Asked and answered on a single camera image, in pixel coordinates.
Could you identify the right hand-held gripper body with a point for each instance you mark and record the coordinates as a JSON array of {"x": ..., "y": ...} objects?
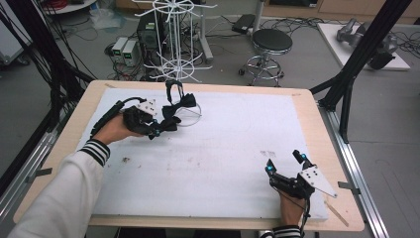
[{"x": 312, "y": 183}]

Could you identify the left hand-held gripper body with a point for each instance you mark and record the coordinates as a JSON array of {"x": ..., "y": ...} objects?
[{"x": 138, "y": 119}]

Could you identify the black bow tie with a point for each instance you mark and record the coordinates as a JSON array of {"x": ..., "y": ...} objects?
[
  {"x": 180, "y": 104},
  {"x": 168, "y": 125}
]

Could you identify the person's left hand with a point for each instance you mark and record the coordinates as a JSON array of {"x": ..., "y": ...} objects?
[{"x": 114, "y": 130}]

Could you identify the person's right hand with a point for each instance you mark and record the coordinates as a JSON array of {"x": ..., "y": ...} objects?
[{"x": 291, "y": 211}]

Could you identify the grey metal clamp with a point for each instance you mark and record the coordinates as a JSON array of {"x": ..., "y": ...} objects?
[
  {"x": 348, "y": 187},
  {"x": 39, "y": 173}
]

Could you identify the thin wooden stick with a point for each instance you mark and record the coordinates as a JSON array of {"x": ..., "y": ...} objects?
[{"x": 336, "y": 213}]

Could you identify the white foam mat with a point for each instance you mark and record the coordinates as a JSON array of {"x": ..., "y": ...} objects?
[{"x": 231, "y": 155}]

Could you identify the white power supply unit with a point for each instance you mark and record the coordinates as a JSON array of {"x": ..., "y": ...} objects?
[
  {"x": 118, "y": 48},
  {"x": 130, "y": 53}
]

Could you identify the black computer tower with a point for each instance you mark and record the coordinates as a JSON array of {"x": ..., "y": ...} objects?
[{"x": 148, "y": 36}]

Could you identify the grey metal desk leg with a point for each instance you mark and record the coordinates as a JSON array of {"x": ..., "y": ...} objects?
[{"x": 204, "y": 39}]

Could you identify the clear plastic bag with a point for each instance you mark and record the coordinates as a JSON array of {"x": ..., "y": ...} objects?
[{"x": 107, "y": 18}]

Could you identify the white floor board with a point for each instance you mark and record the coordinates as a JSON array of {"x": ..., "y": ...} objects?
[{"x": 333, "y": 46}]

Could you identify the black round stool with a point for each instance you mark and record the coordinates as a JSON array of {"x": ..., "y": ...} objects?
[{"x": 271, "y": 43}]

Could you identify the black flat box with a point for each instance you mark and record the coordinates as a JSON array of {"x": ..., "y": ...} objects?
[{"x": 243, "y": 23}]

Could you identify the round white table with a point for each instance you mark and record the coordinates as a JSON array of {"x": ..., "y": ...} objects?
[{"x": 71, "y": 6}]

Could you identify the aluminium rail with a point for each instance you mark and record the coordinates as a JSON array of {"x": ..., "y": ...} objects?
[
  {"x": 23, "y": 178},
  {"x": 356, "y": 172}
]

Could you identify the black metal frame stand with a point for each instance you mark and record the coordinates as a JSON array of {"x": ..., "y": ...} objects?
[
  {"x": 49, "y": 56},
  {"x": 360, "y": 56}
]

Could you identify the grey metal post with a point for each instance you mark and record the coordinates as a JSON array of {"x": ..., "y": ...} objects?
[{"x": 258, "y": 15}]

